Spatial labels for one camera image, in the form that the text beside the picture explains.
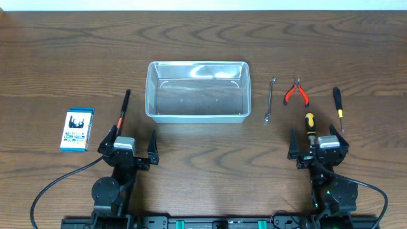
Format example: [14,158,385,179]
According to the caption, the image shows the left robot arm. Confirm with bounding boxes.
[92,125,159,229]

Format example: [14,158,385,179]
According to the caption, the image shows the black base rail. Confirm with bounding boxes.
[60,214,379,229]

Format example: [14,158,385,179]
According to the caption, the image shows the clear plastic container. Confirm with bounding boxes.
[145,61,251,123]

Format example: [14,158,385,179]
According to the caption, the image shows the blue white cardboard box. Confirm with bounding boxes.
[60,107,95,152]

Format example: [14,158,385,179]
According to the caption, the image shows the slim black yellow screwdriver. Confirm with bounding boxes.
[333,87,345,132]

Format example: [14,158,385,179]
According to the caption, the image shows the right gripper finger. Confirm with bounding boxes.
[287,128,301,160]
[329,124,349,149]

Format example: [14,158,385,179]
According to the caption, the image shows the silver offset wrench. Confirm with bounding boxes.
[264,77,277,123]

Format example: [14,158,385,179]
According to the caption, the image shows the small black orange hammer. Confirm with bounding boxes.
[116,89,131,136]

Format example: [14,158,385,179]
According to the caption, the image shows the red handled pliers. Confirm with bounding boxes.
[283,78,310,108]

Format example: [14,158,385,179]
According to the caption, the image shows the black yellow stubby screwdriver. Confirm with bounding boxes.
[305,113,316,145]

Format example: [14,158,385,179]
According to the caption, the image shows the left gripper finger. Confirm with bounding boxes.
[147,130,159,165]
[97,125,118,155]

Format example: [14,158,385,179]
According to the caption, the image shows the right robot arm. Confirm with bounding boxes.
[287,125,358,228]

